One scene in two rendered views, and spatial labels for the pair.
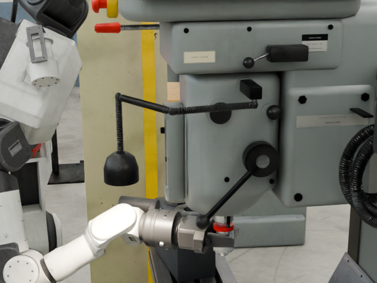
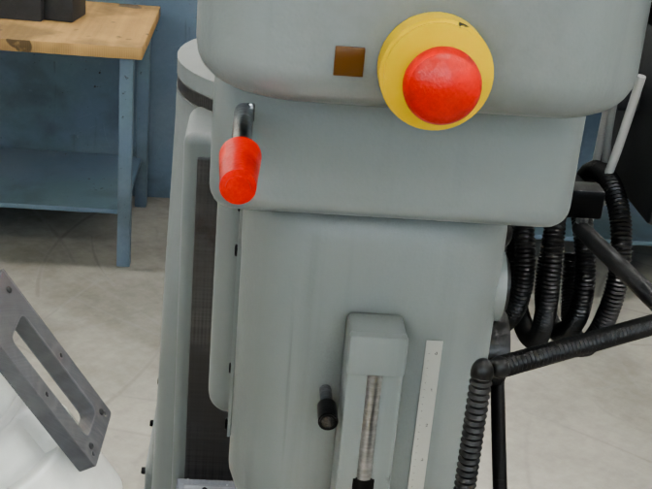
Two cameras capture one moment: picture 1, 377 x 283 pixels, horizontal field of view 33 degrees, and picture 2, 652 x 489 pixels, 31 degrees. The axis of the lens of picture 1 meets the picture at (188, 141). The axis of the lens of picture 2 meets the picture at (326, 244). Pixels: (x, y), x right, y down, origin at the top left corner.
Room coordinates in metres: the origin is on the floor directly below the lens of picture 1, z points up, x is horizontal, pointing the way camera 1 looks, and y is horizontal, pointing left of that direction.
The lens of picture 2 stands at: (1.29, 0.76, 1.91)
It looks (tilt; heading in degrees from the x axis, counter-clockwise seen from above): 23 degrees down; 275
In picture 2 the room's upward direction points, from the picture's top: 5 degrees clockwise
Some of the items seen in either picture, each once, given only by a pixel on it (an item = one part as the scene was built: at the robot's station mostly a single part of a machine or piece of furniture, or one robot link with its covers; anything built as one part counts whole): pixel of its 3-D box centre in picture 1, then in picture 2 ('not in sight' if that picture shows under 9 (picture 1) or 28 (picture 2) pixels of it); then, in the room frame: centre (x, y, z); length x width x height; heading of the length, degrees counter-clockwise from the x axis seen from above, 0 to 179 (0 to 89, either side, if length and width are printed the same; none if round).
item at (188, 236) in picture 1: (184, 232); not in sight; (1.35, 0.01, 1.24); 0.13 x 0.12 x 0.10; 164
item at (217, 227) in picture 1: (223, 226); not in sight; (1.32, -0.08, 1.26); 0.05 x 0.05 x 0.01
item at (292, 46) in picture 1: (274, 56); not in sight; (1.20, -0.16, 1.66); 0.12 x 0.04 x 0.04; 99
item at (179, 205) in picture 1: (184, 233); not in sight; (1.79, 0.02, 1.03); 0.22 x 0.12 x 0.20; 20
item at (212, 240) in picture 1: (219, 241); not in sight; (1.29, -0.07, 1.24); 0.06 x 0.02 x 0.03; 74
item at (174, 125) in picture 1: (174, 151); (363, 453); (1.30, 0.03, 1.45); 0.04 x 0.04 x 0.21; 9
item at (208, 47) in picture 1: (245, 39); (378, 83); (1.33, -0.12, 1.68); 0.34 x 0.24 x 0.10; 99
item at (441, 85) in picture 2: (99, 3); (440, 82); (1.28, 0.17, 1.76); 0.04 x 0.03 x 0.04; 9
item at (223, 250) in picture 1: (223, 238); not in sight; (1.32, -0.08, 1.23); 0.05 x 0.05 x 0.05
